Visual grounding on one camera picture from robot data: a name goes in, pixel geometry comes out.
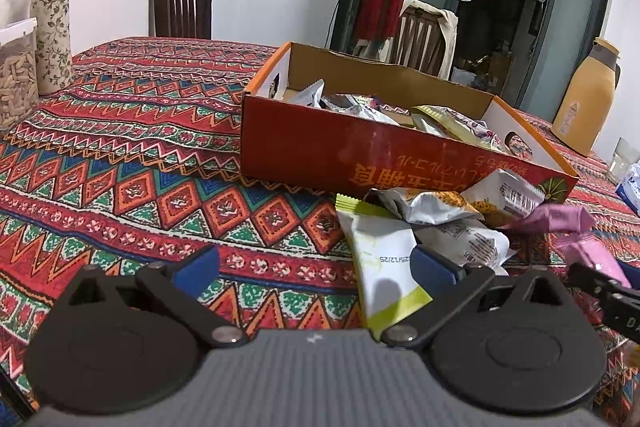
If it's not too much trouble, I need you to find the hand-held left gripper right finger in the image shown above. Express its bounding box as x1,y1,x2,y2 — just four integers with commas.
380,244,576,350

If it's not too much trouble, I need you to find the white orange snack packet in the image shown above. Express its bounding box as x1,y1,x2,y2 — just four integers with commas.
462,169,546,228
372,188,483,226

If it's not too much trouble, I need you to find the silver purple snack packet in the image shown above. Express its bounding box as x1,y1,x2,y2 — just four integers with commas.
345,103,401,126

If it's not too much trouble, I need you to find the dark snack packet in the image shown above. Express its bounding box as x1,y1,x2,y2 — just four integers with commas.
320,93,361,111

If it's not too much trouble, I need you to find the thin wall cable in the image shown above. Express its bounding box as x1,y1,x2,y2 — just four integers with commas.
327,2,341,50

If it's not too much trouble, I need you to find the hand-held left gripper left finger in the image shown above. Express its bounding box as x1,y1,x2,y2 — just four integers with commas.
60,246,249,350

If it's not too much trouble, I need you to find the pink purple snack packet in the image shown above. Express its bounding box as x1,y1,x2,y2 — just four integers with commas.
500,204,596,233
555,239,633,290

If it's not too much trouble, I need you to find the blue white tissue pack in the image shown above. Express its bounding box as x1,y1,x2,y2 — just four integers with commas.
615,162,640,214

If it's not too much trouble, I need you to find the clear glass cup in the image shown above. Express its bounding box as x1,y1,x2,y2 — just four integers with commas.
609,137,640,172

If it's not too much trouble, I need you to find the green white snack packet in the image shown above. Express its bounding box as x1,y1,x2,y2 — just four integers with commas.
335,194,433,330
411,105,505,152

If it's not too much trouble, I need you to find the white snack packet black print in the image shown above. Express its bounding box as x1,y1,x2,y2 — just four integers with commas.
415,222,511,275
287,79,326,108

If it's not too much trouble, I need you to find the orange cardboard box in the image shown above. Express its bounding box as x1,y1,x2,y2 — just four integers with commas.
240,41,581,208

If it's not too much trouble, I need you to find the yellow thermos jug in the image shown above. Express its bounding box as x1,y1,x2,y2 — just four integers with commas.
551,38,621,156

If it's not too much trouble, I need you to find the floral ceramic vase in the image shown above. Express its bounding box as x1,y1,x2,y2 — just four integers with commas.
30,0,75,96

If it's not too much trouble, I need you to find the clear seed container white lid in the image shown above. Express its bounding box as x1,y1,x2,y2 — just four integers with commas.
0,17,40,132

